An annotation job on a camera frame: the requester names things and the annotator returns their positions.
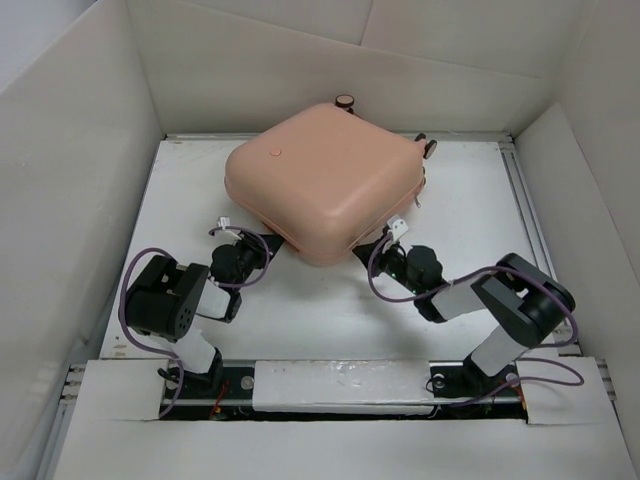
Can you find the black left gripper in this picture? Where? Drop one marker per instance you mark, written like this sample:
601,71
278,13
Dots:
254,243

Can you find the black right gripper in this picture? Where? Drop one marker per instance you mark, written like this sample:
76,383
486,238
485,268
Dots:
365,251

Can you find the pink hard-shell suitcase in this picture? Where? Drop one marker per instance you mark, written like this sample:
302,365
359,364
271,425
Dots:
325,179

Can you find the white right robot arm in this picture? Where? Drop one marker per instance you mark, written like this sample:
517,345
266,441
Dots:
526,304

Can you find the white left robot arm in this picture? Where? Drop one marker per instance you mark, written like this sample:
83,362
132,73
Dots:
160,298

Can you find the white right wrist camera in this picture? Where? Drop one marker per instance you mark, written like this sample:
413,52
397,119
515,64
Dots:
397,227

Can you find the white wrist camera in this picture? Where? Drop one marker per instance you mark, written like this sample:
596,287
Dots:
397,227
223,227

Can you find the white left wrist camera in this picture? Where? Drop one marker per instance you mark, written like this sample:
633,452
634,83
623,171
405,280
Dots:
223,227

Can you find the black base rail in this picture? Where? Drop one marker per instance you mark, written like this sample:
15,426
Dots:
334,390

